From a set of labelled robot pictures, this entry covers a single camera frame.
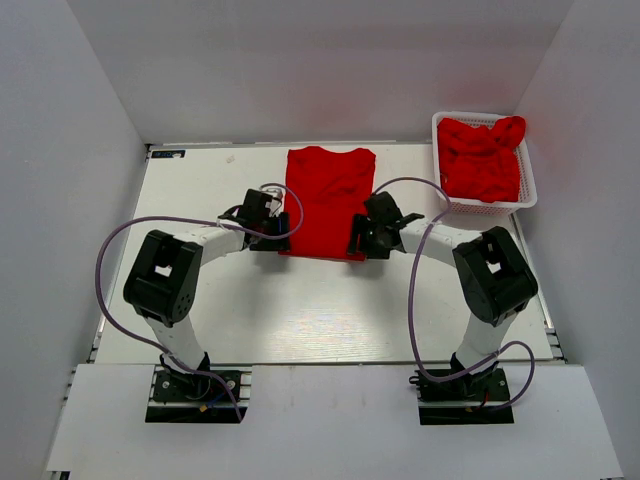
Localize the blue label sticker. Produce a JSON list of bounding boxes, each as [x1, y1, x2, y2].
[[151, 150, 186, 159]]

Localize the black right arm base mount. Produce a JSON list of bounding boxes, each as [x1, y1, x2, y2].
[[409, 368, 514, 426]]

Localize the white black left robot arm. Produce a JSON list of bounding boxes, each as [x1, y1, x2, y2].
[[123, 185, 290, 399]]

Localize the red t-shirt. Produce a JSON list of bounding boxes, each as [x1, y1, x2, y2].
[[284, 146, 376, 262]]

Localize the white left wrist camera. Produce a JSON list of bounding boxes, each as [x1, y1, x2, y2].
[[263, 187, 284, 205]]

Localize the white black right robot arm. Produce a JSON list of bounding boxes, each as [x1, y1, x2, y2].
[[347, 192, 538, 399]]

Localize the red t-shirts in basket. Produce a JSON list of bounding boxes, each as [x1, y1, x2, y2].
[[437, 116, 526, 203]]

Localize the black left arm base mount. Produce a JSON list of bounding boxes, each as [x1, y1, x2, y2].
[[145, 366, 251, 425]]

